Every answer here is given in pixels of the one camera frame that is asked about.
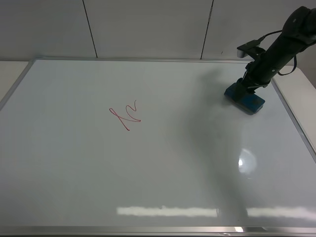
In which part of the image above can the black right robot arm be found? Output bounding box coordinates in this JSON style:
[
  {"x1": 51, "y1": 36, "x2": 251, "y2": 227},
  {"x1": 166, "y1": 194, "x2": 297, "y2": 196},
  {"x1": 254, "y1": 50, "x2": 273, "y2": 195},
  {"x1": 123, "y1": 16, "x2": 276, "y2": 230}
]
[{"x1": 225, "y1": 6, "x2": 316, "y2": 102}]

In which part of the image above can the red marker scribble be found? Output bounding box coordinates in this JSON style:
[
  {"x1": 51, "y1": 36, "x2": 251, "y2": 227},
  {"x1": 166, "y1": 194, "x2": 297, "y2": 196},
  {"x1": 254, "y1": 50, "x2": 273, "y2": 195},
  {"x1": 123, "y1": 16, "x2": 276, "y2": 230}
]
[{"x1": 109, "y1": 100, "x2": 142, "y2": 131}]

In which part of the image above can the white whiteboard with aluminium frame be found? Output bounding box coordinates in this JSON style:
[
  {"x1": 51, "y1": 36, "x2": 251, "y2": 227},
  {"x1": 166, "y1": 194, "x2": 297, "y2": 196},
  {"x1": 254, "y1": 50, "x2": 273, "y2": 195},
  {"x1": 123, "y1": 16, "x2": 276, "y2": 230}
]
[{"x1": 0, "y1": 59, "x2": 316, "y2": 237}]

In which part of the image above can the blue board eraser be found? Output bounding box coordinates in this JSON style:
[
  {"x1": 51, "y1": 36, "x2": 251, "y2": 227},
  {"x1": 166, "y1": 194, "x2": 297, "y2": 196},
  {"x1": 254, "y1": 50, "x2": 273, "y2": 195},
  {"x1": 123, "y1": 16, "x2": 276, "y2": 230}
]
[{"x1": 224, "y1": 84, "x2": 265, "y2": 115}]

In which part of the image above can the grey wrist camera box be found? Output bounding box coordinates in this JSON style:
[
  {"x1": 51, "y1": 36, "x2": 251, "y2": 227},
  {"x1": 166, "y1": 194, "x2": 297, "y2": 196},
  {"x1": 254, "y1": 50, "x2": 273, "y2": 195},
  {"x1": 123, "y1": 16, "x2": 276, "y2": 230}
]
[{"x1": 237, "y1": 40, "x2": 265, "y2": 60}]

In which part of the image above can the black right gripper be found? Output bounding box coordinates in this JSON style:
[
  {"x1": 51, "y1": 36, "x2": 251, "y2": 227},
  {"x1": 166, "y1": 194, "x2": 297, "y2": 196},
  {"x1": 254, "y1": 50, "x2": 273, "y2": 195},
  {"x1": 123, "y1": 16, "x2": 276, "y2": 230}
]
[{"x1": 232, "y1": 51, "x2": 281, "y2": 103}]

